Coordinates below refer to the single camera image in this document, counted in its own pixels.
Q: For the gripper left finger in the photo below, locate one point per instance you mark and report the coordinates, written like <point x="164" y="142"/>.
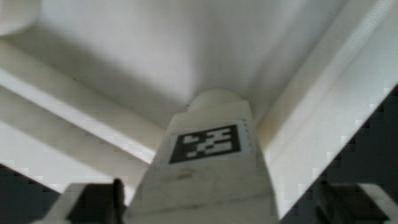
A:
<point x="89" y="204"/>

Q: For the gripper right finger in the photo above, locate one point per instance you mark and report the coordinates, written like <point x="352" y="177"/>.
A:
<point x="354" y="204"/>

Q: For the white leg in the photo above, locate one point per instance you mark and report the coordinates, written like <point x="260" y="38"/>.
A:
<point x="206" y="185"/>

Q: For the white square tabletop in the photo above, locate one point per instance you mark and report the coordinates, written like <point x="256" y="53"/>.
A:
<point x="109" y="60"/>

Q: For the white L-shaped fence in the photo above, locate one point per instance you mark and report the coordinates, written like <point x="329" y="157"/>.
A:
<point x="189" y="98"/>

